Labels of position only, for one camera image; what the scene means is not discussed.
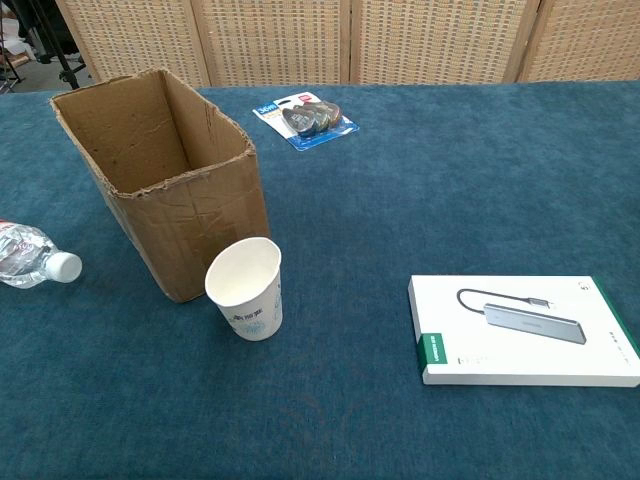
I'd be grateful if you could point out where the clear plastic water bottle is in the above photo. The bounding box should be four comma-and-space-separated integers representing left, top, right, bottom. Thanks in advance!
0, 220, 84, 290

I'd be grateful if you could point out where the open brown cardboard box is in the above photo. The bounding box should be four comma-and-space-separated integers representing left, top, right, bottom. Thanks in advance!
48, 68, 272, 304

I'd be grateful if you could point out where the white green USB hub box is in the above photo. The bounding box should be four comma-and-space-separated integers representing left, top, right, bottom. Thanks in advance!
406, 274, 640, 389

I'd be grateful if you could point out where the blue table cloth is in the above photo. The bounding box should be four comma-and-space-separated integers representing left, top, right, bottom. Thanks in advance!
0, 78, 640, 480

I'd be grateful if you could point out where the white printed paper cup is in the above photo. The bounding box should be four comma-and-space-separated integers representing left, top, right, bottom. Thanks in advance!
204, 237, 284, 343

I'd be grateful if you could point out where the blue guitar pick blister pack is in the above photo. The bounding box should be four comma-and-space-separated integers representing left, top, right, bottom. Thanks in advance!
252, 91, 361, 153

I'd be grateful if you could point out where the woven rattan folding screen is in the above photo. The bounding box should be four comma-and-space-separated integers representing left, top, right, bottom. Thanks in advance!
53, 0, 640, 89

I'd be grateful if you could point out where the black tripod stand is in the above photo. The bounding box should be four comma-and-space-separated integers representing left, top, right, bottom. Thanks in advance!
0, 0, 89, 91

